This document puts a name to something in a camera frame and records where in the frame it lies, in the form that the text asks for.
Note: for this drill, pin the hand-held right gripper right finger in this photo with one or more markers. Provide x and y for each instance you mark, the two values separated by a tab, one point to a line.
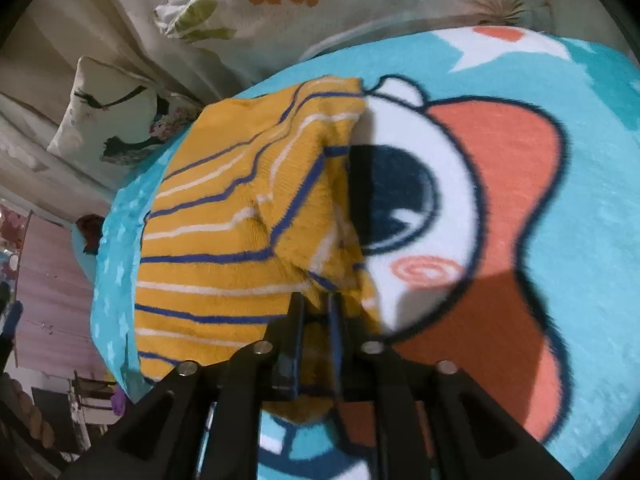
336	350

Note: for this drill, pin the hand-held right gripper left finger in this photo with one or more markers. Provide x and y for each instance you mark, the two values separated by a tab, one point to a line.
299	340

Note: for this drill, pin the yellow striped sweater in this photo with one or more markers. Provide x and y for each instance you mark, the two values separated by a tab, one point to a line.
225	240

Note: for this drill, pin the dark wooden chair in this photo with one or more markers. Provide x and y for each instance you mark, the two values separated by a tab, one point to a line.
92	392

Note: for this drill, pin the teal cushion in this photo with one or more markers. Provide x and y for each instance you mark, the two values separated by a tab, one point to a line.
82	260

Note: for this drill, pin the dark red cloth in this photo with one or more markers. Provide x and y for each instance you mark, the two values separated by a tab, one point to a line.
90	230

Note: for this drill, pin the pink curtain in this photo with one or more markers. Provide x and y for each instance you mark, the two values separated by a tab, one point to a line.
50	300

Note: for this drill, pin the turquoise printed blanket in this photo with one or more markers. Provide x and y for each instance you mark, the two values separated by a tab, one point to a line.
575	185

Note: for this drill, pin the cream pillow with black figure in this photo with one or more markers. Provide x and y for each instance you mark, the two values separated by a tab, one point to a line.
100	110

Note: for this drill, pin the white leaf print pillow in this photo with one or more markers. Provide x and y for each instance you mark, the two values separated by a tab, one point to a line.
350	10

